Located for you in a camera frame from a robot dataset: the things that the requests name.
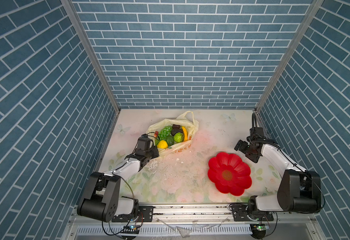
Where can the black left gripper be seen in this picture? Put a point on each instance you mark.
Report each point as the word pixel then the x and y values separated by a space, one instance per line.
pixel 154 148

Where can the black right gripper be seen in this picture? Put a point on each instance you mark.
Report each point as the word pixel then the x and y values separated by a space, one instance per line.
pixel 252 158

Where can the red flower shaped plate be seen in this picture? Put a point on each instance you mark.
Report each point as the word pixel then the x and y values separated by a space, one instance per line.
pixel 229 173

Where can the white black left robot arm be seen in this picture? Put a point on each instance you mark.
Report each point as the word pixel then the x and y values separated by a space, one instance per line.
pixel 101 198

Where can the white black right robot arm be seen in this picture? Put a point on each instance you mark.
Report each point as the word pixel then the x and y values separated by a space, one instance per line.
pixel 299 190

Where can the yellow fake lemon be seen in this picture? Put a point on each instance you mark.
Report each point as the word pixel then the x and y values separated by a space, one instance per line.
pixel 162 144

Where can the dark green fake avocado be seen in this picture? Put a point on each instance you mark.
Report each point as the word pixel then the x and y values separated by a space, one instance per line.
pixel 170 140

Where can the green fake grapes bunch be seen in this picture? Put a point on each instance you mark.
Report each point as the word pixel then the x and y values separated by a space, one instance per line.
pixel 165 132

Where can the green fake lime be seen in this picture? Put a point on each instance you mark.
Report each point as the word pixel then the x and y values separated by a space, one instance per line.
pixel 178 137

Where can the dark brown fake fruit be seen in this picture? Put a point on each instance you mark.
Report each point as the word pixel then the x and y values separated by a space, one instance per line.
pixel 176 129

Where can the yellow fake banana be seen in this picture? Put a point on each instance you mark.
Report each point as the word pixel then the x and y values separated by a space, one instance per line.
pixel 185 133

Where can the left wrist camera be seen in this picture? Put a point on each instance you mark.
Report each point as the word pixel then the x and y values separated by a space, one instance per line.
pixel 144 143

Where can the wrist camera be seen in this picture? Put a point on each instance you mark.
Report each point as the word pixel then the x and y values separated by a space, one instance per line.
pixel 256 133
pixel 144 143

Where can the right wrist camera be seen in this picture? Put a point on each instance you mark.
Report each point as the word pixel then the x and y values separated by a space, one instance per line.
pixel 256 133

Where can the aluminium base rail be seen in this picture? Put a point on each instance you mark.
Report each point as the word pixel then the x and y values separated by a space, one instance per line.
pixel 197 222

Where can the aluminium right corner post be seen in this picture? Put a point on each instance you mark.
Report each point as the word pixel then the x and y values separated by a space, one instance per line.
pixel 301 30

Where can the aluminium corner post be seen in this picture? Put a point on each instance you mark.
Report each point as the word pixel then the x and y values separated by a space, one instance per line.
pixel 301 30
pixel 76 22

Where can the aluminium left corner post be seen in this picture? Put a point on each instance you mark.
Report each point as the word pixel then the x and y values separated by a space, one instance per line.
pixel 76 22

